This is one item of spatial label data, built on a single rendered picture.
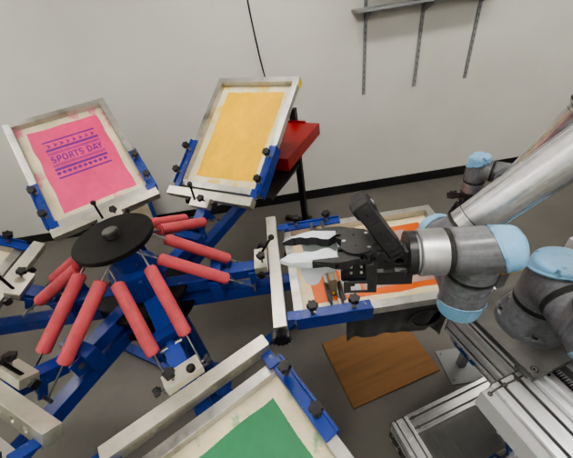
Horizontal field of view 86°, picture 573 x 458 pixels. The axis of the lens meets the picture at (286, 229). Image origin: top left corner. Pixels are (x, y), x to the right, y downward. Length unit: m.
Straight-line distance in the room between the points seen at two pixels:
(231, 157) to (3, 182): 2.85
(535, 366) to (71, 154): 2.36
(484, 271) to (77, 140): 2.27
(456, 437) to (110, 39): 3.51
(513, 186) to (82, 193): 2.04
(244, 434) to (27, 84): 3.23
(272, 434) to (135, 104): 2.87
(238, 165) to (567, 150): 1.53
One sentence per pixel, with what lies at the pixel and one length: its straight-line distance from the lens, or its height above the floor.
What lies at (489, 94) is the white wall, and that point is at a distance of 3.87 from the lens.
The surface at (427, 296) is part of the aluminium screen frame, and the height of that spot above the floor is 0.99.
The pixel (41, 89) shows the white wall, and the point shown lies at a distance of 3.59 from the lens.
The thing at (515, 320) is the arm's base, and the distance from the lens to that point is 0.96.
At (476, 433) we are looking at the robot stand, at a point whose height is 0.21.
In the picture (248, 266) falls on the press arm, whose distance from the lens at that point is 1.41.
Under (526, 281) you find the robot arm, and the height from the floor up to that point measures 1.42.
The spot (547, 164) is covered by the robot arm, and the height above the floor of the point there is 1.74.
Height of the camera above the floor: 2.02
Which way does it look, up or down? 39 degrees down
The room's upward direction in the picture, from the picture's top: 10 degrees counter-clockwise
